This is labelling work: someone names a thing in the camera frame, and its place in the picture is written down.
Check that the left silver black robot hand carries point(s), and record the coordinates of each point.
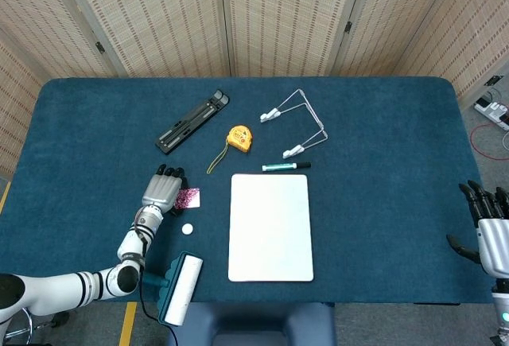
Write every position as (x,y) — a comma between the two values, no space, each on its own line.
(161,191)

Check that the small black box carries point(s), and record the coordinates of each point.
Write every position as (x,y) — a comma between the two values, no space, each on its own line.
(493,80)

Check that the blue felt table cover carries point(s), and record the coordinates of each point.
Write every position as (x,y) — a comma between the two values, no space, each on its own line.
(378,203)

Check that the blue padded seat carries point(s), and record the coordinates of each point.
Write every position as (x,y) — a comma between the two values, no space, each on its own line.
(250,326)

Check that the bamboo folding screen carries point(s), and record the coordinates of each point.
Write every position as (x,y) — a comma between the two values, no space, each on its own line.
(278,16)

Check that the small white round disc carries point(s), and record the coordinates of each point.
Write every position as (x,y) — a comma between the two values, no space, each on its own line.
(187,229)

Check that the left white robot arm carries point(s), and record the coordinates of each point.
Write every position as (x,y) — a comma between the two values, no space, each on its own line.
(59,286)

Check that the green whiteboard marker black cap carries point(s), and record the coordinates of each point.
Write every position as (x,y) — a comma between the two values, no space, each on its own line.
(280,167)

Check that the black screen hinge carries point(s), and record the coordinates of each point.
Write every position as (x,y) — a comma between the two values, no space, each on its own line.
(99,47)
(348,27)

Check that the white power strip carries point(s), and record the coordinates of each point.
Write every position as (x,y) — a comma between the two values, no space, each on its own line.
(493,113)

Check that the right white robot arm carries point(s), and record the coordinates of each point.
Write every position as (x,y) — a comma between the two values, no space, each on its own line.
(502,310)

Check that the yellow floor tape strip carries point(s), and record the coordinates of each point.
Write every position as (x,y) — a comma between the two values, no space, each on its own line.
(128,324)

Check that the pink glitter card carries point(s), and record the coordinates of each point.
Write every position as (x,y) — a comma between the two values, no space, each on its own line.
(191,197)

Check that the yellow tape measure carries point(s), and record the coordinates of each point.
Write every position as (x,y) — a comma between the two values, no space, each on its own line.
(239,137)

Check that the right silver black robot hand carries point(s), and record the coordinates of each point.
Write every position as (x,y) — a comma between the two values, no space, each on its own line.
(493,246)

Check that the black folding stand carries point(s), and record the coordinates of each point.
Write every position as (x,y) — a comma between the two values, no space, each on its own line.
(191,123)

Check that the white rectangular board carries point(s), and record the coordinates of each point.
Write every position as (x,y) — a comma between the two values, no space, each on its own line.
(270,228)

